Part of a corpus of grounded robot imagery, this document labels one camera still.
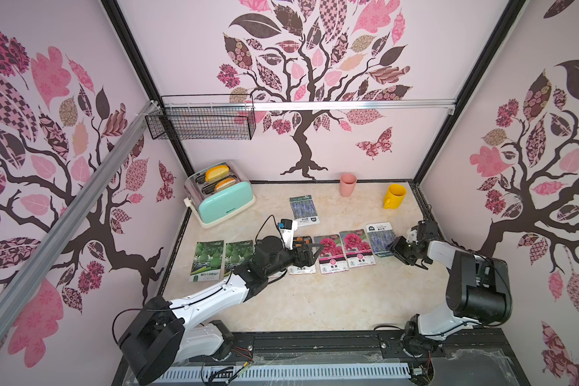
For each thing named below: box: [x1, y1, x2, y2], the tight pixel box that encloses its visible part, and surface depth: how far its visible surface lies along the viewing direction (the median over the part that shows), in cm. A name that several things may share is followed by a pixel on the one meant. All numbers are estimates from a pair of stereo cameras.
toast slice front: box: [214, 177, 237, 191], surface depth 95 cm
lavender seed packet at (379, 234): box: [365, 221, 395, 258], surface depth 100 cm
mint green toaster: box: [183, 160, 256, 227], surface depth 97 cm
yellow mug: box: [382, 183, 407, 210], surface depth 109 cm
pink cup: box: [339, 172, 358, 198], surface depth 113 cm
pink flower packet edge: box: [339, 228, 377, 269], surface depth 98 cm
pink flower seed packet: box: [313, 234, 350, 275], surface depth 97 cm
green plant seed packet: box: [188, 240, 225, 283], surface depth 95 cm
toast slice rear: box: [205, 164, 230, 182], surface depth 97 cm
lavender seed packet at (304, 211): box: [289, 194, 321, 227], surface depth 112 cm
